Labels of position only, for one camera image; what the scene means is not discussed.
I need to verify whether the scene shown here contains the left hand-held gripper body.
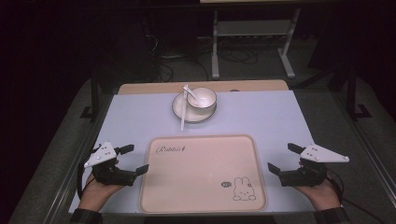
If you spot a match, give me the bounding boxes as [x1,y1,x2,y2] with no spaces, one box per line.
[83,141,138,188]

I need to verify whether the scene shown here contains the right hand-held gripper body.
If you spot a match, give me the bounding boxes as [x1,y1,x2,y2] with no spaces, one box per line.
[278,143,350,188]

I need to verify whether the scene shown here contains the person's left hand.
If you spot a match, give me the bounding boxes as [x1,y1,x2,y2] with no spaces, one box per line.
[78,174,126,214]

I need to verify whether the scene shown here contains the person's right hand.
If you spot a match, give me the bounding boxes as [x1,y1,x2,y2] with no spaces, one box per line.
[293,176,343,212]

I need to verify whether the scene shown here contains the light blue table mat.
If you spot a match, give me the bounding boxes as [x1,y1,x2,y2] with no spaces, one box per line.
[68,90,316,216]

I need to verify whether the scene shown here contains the beige tray with rabbit print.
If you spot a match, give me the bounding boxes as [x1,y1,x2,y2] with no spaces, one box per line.
[138,133,268,215]

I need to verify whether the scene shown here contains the black metal stand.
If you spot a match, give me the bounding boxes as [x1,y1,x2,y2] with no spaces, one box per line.
[346,63,373,121]
[79,66,101,121]

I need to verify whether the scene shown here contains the white chopsticks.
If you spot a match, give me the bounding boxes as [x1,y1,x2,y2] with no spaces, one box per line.
[180,85,190,132]

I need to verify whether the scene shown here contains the white plate with dark rim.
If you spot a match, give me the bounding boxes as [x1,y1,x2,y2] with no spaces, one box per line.
[171,91,218,124]

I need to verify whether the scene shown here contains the white ceramic spoon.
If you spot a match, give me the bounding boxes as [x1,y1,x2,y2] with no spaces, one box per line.
[182,84,204,105]

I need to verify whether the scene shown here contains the white bowl with dark rim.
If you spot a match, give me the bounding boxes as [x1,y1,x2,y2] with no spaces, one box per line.
[186,87,218,110]

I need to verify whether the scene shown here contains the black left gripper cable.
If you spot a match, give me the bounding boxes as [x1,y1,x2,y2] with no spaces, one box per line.
[76,148,96,201]

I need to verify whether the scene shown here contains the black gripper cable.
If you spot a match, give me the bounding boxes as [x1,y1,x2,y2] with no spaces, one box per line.
[76,148,96,201]
[326,169,386,224]

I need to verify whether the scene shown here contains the aluminium frame rail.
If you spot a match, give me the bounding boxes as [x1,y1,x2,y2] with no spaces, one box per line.
[332,91,396,203]
[42,92,114,224]

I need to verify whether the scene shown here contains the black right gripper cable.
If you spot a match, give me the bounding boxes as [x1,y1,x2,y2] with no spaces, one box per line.
[326,169,386,224]

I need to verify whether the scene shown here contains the black floor cables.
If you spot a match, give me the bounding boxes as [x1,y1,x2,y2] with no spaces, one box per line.
[144,32,260,83]

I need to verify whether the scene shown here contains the white metal desk frame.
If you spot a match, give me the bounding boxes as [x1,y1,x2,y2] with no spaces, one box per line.
[210,8,302,80]

